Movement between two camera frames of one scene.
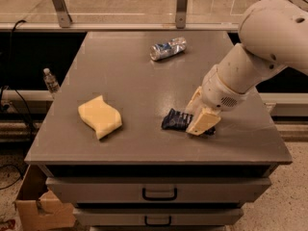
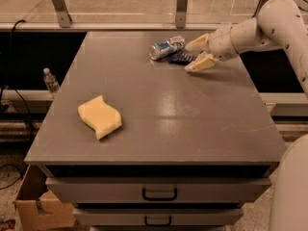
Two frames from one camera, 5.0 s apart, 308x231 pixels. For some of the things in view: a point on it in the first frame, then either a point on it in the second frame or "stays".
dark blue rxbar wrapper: [179, 120] → [181, 59]
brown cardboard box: [38, 208] stays
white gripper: [218, 92] → [220, 43]
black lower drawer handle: [158, 224] stays
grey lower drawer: [179, 217] stays
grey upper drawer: [161, 190] stays
